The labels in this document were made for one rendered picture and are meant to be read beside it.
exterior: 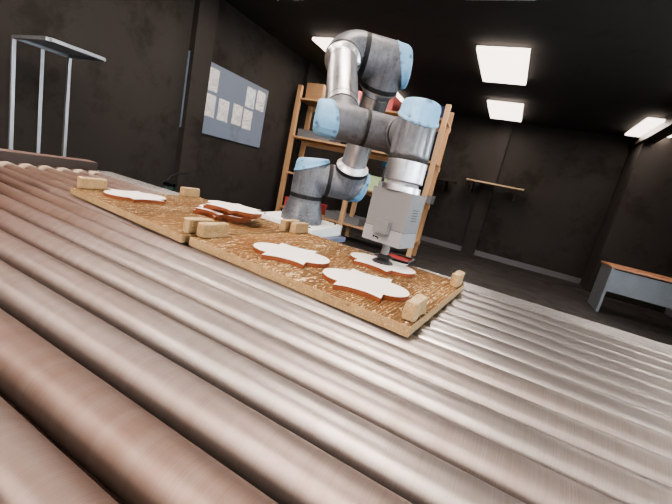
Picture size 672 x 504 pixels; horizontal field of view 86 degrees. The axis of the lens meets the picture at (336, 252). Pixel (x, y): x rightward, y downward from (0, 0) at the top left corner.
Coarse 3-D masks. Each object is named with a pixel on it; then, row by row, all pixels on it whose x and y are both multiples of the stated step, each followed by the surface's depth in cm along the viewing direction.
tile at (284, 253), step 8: (256, 248) 61; (264, 248) 62; (272, 248) 63; (280, 248) 65; (288, 248) 66; (296, 248) 67; (264, 256) 58; (272, 256) 59; (280, 256) 59; (288, 256) 60; (296, 256) 61; (304, 256) 63; (312, 256) 64; (320, 256) 65; (296, 264) 58; (304, 264) 59; (312, 264) 60; (320, 264) 61; (328, 264) 63
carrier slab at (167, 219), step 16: (80, 192) 80; (96, 192) 83; (112, 208) 73; (128, 208) 73; (144, 208) 77; (160, 208) 81; (176, 208) 85; (192, 208) 90; (144, 224) 68; (160, 224) 66; (176, 224) 69; (240, 224) 83; (256, 224) 87; (272, 224) 92; (176, 240) 63
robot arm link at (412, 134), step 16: (400, 112) 65; (416, 112) 63; (432, 112) 63; (400, 128) 65; (416, 128) 63; (432, 128) 64; (400, 144) 65; (416, 144) 64; (432, 144) 66; (416, 160) 65
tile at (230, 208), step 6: (210, 204) 81; (216, 204) 82; (222, 204) 84; (228, 204) 86; (234, 204) 88; (240, 204) 90; (222, 210) 80; (228, 210) 79; (234, 210) 79; (240, 210) 81; (246, 210) 83; (252, 210) 85; (258, 210) 88; (252, 216) 81; (258, 216) 82
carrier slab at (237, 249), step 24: (192, 240) 62; (216, 240) 64; (240, 240) 68; (264, 240) 72; (288, 240) 77; (312, 240) 83; (240, 264) 57; (264, 264) 56; (288, 264) 59; (336, 264) 66; (312, 288) 50; (408, 288) 60; (432, 288) 64; (456, 288) 68; (360, 312) 47; (384, 312) 46; (432, 312) 53; (408, 336) 44
